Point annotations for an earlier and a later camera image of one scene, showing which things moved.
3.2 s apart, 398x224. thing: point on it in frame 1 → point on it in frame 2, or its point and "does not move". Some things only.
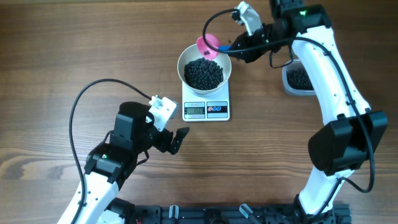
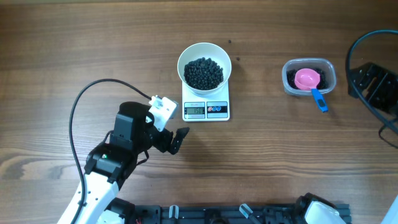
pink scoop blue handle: [206, 51] → [308, 79]
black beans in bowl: [203, 74] does not move
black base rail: [216, 214] does not move
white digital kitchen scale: [212, 107] does not move
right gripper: [244, 40] → [385, 80]
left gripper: [164, 145] does not move
